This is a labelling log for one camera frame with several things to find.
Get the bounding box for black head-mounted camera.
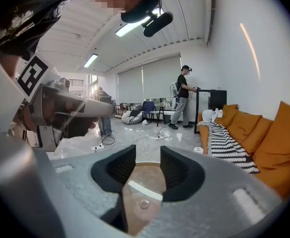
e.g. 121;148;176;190
141;11;174;38

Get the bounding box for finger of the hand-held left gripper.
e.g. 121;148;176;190
70;97;116;119

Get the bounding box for grey bean bag with clothes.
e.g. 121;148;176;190
121;108;144;125

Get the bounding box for orange sofa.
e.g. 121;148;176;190
197;100;290;201

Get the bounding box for blue chair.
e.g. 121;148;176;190
142;101;161;124

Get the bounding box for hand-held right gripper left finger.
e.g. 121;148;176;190
48;144;137;233

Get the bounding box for black white striped blanket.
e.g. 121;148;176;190
197;119;260;176

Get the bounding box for large orange cushion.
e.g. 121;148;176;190
252;101;290;171

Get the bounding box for white cloth bundle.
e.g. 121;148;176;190
202;108;224;124

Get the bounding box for round glass side table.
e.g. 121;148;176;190
121;161;167;237

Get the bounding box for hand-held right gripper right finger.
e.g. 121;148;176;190
139;145;285;238

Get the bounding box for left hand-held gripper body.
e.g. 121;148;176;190
15;53;86;152

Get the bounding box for long black cable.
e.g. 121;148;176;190
100;135;116;146

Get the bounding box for white table black legs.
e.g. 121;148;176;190
149;102;178;128

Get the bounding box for person's left hand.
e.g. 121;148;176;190
60;117;99;139

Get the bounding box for grey roller blind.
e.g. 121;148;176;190
117;64;144;104
142;56;182;102

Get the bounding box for white looped cable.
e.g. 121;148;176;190
142;132;176;162

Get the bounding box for person's black clothed body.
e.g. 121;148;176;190
0;0;166;62

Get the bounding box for person's left forearm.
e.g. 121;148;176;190
0;50;22;82

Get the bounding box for ceiling light panel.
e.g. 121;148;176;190
115;7;161;38
83;54;99;68

